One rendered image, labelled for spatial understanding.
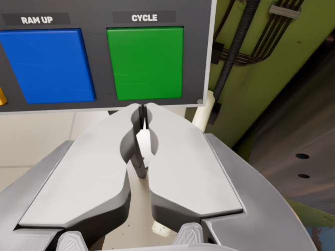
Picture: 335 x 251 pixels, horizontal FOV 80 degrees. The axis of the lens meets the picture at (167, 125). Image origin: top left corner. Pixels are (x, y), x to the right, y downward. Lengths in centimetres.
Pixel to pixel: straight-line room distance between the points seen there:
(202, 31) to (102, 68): 11
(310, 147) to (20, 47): 48
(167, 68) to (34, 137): 134
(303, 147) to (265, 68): 22
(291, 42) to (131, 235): 105
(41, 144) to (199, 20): 133
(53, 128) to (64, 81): 125
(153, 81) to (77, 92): 9
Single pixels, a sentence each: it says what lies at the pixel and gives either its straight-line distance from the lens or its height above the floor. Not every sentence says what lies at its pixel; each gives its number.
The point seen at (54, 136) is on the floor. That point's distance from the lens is 145.
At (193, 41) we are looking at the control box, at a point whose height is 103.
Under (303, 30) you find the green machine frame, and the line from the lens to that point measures 53.
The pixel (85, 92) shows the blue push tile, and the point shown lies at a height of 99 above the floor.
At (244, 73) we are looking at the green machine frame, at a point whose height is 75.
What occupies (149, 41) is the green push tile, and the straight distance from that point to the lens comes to 22.
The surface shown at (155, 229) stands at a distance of 53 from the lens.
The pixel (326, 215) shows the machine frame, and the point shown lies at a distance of 91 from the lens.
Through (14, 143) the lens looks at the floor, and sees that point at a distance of 156.
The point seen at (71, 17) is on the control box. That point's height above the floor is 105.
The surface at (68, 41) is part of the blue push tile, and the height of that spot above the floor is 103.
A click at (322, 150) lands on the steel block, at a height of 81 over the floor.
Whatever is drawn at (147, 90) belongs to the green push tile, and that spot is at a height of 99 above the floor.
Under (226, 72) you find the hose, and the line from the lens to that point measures 59.
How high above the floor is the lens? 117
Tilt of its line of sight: 63 degrees down
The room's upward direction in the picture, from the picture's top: 3 degrees clockwise
